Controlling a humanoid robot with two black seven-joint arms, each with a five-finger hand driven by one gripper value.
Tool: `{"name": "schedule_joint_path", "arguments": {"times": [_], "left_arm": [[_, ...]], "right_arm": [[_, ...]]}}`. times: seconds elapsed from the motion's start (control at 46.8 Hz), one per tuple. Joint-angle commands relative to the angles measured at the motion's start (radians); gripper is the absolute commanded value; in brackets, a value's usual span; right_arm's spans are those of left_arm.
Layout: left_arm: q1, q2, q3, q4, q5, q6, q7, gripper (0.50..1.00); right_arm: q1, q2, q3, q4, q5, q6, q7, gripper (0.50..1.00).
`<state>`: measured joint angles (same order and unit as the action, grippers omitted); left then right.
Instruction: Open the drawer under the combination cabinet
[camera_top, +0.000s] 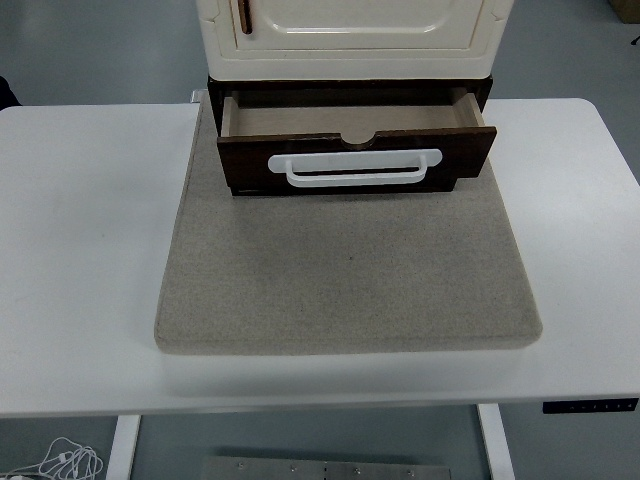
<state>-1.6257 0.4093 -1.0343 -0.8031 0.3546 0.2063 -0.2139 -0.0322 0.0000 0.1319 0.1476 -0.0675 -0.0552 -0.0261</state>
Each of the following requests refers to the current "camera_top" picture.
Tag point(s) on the dark wooden drawer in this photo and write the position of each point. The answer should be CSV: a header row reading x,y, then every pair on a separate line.
x,y
250,160

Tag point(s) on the dark wooden drawer case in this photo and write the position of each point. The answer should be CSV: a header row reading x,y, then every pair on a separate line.
x,y
214,110

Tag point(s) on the cream plastic cabinet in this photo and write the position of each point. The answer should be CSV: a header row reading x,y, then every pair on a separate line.
x,y
350,62

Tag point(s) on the beige fabric mat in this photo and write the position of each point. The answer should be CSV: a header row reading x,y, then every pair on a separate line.
x,y
345,270

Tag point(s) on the white table leg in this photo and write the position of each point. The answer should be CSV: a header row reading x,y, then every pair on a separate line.
x,y
122,450
495,445

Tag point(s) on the black table control panel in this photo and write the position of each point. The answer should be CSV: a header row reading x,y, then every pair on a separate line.
x,y
590,406

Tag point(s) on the cardboard box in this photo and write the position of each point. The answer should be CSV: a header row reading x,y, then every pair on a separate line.
x,y
627,9

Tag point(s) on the small white table bracket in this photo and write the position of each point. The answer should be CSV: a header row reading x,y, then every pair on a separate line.
x,y
197,95

